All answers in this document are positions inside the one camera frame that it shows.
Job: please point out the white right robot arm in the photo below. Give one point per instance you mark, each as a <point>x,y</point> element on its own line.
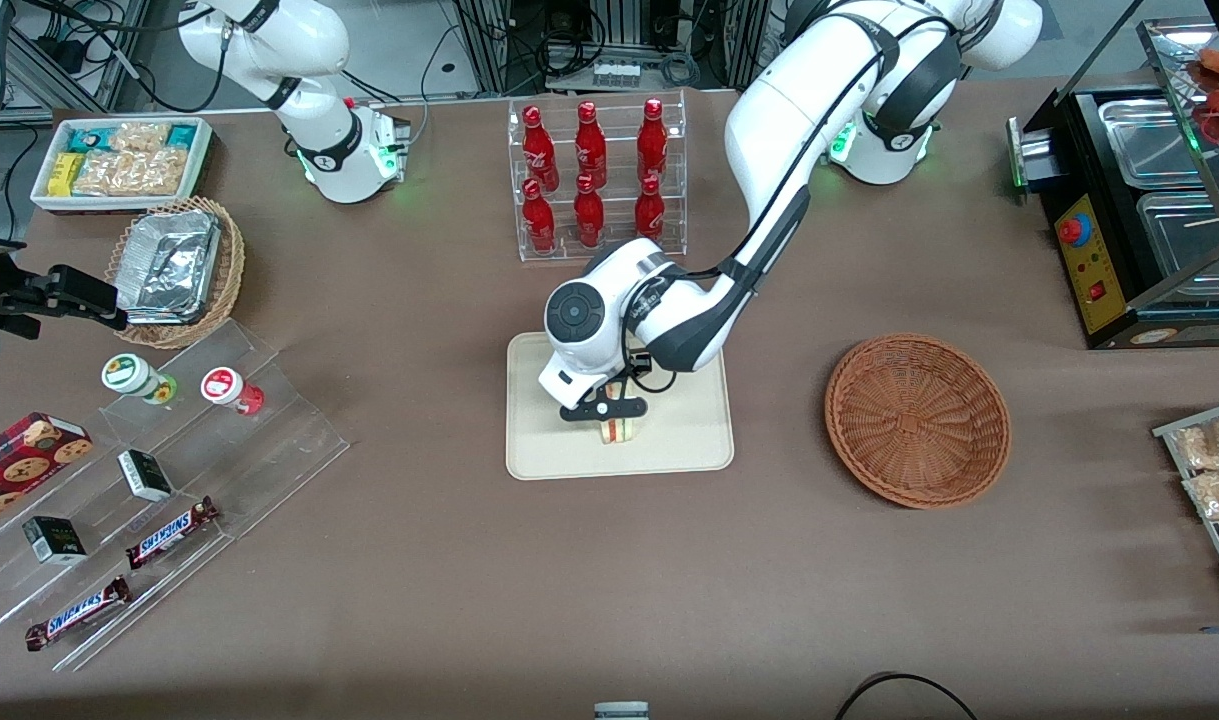
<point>309,40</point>

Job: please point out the teal snack packet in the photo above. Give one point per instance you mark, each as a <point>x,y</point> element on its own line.
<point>182,136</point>
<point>89,138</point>

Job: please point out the large clear cracker bag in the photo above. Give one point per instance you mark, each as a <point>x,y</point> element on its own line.
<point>134,172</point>

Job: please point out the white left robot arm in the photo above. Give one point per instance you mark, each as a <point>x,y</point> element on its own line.
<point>799,100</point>

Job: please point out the triangular sandwich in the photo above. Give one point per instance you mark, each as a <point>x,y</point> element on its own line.
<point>618,433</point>

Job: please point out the red cola bottle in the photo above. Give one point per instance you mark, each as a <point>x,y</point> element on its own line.
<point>539,220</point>
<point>652,145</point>
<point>649,215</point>
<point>589,215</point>
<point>590,148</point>
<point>538,150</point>

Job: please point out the Snickers chocolate bar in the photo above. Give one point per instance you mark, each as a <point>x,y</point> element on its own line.
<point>77,614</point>
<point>169,533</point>

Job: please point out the clear acrylic bottle rack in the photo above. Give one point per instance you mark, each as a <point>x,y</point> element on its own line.
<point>514,180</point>

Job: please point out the green lid white cup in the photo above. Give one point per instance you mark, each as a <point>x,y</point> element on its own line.
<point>129,375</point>

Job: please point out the small black box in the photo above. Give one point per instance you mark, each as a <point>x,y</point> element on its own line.
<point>145,475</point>
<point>54,540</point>

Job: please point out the white rectangular snack bin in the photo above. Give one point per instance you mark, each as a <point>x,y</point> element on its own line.
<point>201,160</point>

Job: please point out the small clear cracker bag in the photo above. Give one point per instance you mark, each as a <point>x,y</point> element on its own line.
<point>141,136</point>

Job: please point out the red lid white cup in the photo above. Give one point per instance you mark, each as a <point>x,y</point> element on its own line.
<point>224,387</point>

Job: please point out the clear acrylic stepped shelf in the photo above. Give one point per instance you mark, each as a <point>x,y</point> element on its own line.
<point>289,440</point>

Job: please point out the white power strip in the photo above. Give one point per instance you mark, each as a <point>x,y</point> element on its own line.
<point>615,74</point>

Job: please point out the beige rectangular tray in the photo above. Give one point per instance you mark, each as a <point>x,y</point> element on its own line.
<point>689,440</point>

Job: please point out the small grey device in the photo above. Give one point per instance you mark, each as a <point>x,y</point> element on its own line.
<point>621,712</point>

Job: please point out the tan wicker basket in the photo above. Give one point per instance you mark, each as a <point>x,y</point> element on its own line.
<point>231,260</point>

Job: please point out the red cookie box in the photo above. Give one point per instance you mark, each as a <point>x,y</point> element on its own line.
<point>19,465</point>

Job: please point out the steel warmer pan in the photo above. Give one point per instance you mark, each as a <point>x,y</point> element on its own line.
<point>1184,245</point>
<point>1139,140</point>

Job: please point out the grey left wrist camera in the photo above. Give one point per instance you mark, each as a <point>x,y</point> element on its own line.
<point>609,408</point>

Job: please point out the yellow snack packet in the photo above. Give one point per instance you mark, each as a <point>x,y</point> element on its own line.
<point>64,175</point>

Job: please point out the silver foil container stack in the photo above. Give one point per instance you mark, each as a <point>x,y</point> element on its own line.
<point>169,265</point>

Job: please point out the brown round wicker basket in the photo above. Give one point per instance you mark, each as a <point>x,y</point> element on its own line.
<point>914,420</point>

